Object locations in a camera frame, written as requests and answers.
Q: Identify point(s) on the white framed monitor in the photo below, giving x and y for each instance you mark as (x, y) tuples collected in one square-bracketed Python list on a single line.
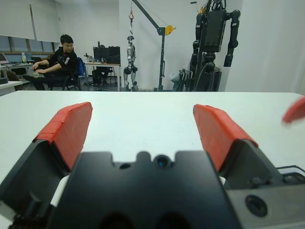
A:
[(3, 58)]

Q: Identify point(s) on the white desk with monitors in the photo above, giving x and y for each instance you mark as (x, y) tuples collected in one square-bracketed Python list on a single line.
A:
[(102, 64)]

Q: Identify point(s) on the black hoist crane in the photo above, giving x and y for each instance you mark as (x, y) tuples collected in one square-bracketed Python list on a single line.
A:
[(162, 47)]

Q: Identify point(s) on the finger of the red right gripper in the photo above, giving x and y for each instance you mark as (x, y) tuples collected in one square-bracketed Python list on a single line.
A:
[(295, 113)]

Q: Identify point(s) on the black office chair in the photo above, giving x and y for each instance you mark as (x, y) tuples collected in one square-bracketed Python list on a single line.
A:
[(71, 80)]

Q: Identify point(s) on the blue cloth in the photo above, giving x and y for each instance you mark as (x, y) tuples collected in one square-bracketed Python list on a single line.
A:
[(82, 69)]

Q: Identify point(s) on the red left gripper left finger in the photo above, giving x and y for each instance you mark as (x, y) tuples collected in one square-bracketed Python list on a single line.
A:
[(66, 133)]

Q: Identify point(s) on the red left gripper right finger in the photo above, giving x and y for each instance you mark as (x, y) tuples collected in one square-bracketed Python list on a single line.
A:
[(219, 133)]

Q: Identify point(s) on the white roller blind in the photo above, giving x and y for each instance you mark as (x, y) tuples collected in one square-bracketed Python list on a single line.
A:
[(46, 21), (14, 19)]

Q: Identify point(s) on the large black humanoid robot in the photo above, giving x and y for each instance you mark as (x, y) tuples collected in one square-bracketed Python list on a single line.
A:
[(214, 28)]

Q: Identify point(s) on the silver humanoid robot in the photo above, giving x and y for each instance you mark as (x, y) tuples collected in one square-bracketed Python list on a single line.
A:
[(130, 55)]

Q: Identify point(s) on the clear plastic bag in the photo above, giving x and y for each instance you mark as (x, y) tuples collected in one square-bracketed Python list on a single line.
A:
[(175, 77)]

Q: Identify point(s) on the low white desk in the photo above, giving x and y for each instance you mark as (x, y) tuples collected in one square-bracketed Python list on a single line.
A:
[(9, 84)]

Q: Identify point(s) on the man in black clothes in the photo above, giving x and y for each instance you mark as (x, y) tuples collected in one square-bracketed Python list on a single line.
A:
[(62, 62)]

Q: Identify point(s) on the black computer monitor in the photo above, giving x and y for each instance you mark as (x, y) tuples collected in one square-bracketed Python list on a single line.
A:
[(100, 53), (114, 53)]

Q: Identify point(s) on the black folded cart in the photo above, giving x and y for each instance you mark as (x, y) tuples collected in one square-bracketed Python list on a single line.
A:
[(186, 80)]

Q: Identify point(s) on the person behind monitors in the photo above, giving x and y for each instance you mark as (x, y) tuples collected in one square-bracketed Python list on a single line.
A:
[(102, 74)]

